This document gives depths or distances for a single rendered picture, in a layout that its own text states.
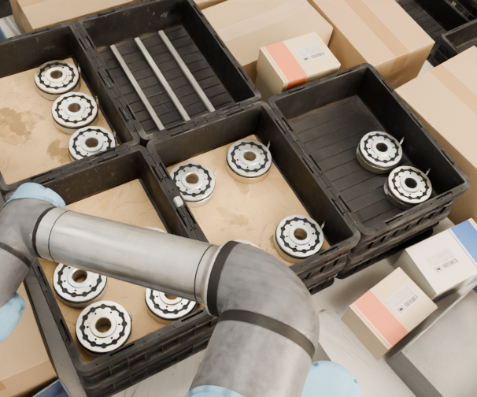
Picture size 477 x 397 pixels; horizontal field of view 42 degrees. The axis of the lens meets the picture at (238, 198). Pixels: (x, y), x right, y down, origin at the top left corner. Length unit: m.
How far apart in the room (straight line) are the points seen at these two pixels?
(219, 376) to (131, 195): 0.77
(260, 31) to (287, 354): 1.14
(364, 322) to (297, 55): 0.65
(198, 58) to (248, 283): 1.01
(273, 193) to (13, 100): 0.65
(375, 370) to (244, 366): 0.78
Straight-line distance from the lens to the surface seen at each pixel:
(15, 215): 0.90
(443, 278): 1.45
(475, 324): 1.48
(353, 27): 1.75
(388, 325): 1.37
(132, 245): 0.79
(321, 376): 1.08
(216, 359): 0.67
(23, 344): 1.21
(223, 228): 1.33
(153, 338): 1.12
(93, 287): 1.24
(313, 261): 1.23
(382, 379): 1.41
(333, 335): 1.41
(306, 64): 1.52
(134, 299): 1.25
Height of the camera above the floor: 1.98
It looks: 57 degrees down
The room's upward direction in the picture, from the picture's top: 12 degrees clockwise
